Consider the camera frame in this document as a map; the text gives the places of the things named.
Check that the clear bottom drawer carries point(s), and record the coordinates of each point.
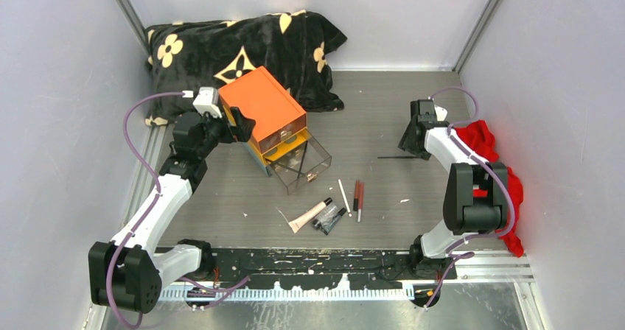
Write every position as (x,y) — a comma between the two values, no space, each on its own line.
(316,161)

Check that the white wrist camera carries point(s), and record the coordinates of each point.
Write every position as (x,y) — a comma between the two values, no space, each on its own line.
(441,113)
(206,101)

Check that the orange drawer organizer box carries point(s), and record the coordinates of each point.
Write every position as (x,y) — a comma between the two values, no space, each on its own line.
(280,122)

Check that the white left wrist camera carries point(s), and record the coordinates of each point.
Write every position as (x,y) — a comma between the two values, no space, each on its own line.
(206,101)

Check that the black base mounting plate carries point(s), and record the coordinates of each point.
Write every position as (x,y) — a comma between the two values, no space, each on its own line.
(312,269)

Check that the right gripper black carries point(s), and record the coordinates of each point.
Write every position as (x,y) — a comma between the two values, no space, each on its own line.
(405,144)

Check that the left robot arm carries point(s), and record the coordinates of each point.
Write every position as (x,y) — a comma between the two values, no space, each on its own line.
(146,215)

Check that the pink makeup tube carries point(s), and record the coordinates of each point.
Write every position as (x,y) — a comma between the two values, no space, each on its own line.
(302,220)

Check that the clear black makeup bottle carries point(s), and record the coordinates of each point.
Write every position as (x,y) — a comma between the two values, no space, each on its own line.
(323,219)

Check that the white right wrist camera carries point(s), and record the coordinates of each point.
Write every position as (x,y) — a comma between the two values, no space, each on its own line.
(441,113)

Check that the black floral blanket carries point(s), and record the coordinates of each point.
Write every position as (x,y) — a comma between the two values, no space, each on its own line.
(293,47)

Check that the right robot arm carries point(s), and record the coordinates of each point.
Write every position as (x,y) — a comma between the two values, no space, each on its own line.
(476,200)

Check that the aluminium front rail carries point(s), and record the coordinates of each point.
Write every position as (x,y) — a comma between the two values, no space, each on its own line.
(482,268)

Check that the white makeup pencil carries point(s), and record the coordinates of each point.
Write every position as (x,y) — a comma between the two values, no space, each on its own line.
(344,197)

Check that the black mascara tube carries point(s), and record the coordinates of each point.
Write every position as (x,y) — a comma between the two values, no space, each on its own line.
(328,226)

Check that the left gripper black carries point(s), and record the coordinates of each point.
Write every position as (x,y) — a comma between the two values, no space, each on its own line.
(241,132)

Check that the red cloth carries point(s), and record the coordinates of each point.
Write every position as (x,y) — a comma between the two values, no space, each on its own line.
(478,137)

